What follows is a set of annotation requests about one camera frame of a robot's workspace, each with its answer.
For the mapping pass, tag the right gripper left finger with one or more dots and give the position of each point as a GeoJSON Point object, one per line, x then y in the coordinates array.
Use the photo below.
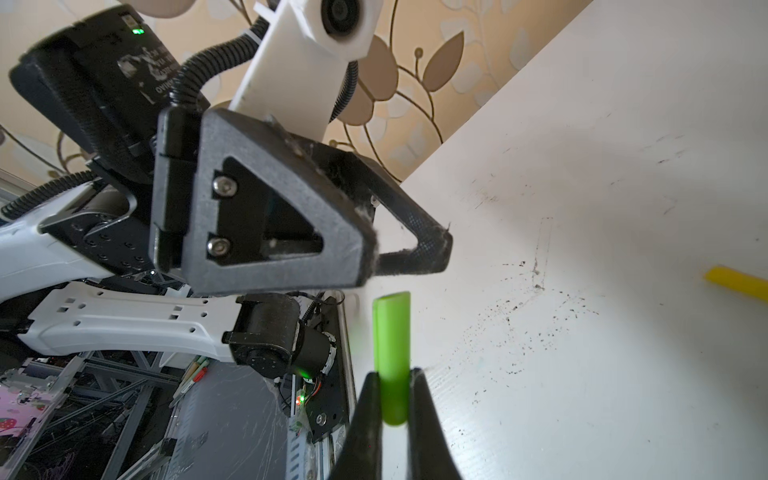
{"type": "Point", "coordinates": [361, 455]}

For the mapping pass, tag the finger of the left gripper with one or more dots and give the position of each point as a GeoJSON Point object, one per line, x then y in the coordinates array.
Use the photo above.
{"type": "Point", "coordinates": [241, 206]}
{"type": "Point", "coordinates": [364, 181]}

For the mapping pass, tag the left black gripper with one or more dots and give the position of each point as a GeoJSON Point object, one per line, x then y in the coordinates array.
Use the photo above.
{"type": "Point", "coordinates": [103, 81]}

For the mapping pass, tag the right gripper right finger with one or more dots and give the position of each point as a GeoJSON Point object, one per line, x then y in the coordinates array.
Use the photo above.
{"type": "Point", "coordinates": [429, 456]}

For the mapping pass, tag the green pen cap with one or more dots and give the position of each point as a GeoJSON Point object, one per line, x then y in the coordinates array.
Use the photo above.
{"type": "Point", "coordinates": [392, 348]}

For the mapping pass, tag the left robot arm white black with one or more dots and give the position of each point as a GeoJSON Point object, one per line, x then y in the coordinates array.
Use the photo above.
{"type": "Point", "coordinates": [77, 273]}

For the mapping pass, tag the yellow pen cap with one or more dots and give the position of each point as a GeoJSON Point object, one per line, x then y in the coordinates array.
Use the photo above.
{"type": "Point", "coordinates": [738, 281]}

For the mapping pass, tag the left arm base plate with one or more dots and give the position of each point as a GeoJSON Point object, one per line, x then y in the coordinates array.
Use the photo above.
{"type": "Point", "coordinates": [324, 384]}

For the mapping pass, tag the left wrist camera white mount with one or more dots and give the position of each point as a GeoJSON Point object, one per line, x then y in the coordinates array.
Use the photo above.
{"type": "Point", "coordinates": [299, 68]}

